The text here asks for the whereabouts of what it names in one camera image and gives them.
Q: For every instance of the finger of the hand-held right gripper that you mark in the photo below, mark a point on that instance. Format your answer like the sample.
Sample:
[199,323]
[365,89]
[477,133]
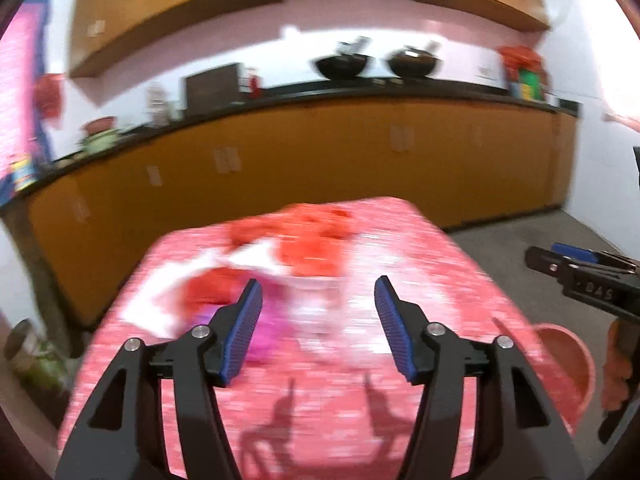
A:
[575,251]
[545,260]

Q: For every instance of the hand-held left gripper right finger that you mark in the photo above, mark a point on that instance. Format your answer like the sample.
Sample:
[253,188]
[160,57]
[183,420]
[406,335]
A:
[395,330]

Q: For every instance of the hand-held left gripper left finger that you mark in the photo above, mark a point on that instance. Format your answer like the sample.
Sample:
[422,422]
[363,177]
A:
[242,330]

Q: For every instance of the pink plastic bag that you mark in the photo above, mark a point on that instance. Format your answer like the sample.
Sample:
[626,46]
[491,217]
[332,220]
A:
[265,330]

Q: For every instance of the red plastic bucket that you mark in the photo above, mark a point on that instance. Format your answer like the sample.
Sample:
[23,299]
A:
[570,360]

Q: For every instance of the person's right hand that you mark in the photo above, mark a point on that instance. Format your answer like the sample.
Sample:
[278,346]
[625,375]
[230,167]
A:
[616,380]

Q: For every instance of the small red plastic bag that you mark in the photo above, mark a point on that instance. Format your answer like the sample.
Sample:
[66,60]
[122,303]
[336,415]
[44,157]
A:
[210,290]

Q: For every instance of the red floral tablecloth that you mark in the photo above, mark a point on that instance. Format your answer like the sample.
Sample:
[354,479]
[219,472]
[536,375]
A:
[450,280]

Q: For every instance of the large red plastic bag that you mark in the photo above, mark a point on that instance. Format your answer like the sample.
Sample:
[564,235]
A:
[300,240]

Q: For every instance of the colourful plastic cups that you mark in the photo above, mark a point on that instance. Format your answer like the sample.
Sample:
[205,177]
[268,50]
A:
[527,89]

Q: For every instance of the wooden lower kitchen cabinets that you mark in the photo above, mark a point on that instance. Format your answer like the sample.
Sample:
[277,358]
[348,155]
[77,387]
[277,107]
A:
[325,160]

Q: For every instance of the green leafy plant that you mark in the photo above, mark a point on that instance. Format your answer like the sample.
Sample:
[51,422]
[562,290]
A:
[50,367]

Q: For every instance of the pink patterned curtain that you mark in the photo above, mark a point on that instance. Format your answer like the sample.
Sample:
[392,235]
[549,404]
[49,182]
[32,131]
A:
[620,60]

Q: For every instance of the colourful cups with red bag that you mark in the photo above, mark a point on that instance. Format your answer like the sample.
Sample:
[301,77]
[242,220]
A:
[520,57]

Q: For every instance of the grey round pot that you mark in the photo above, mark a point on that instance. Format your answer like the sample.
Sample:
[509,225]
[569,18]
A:
[19,339]

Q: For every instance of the black wok with lid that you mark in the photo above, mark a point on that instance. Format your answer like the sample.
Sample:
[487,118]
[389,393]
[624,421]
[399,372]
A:
[412,64]

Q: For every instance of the pale green basin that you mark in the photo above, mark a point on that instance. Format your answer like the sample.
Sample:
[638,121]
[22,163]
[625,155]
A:
[100,141]

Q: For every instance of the black kitchen countertop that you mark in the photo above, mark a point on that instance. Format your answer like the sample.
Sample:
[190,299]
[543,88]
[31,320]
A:
[280,96]

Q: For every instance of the clear glass jar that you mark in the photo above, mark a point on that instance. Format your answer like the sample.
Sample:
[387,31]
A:
[157,102]

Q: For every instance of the dark cutting board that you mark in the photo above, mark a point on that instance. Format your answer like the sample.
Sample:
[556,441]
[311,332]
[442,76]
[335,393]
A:
[212,87]

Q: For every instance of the red bottle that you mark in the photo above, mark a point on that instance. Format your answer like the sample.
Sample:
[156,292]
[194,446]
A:
[255,85]

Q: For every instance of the red bowl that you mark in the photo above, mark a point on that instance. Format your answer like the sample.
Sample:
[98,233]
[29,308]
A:
[100,124]

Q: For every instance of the open black wok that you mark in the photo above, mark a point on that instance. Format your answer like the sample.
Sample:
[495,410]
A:
[342,66]

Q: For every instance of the hanging red mesh bag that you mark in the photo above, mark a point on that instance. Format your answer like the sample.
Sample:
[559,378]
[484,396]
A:
[49,97]

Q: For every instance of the white wall socket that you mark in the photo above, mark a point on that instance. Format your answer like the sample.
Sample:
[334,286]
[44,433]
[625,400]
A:
[483,72]

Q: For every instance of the pink wall cloth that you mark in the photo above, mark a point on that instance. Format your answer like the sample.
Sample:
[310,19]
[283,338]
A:
[17,90]

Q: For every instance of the long wooden wall cabinet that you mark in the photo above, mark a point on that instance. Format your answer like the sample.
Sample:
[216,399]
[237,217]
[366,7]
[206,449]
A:
[165,10]

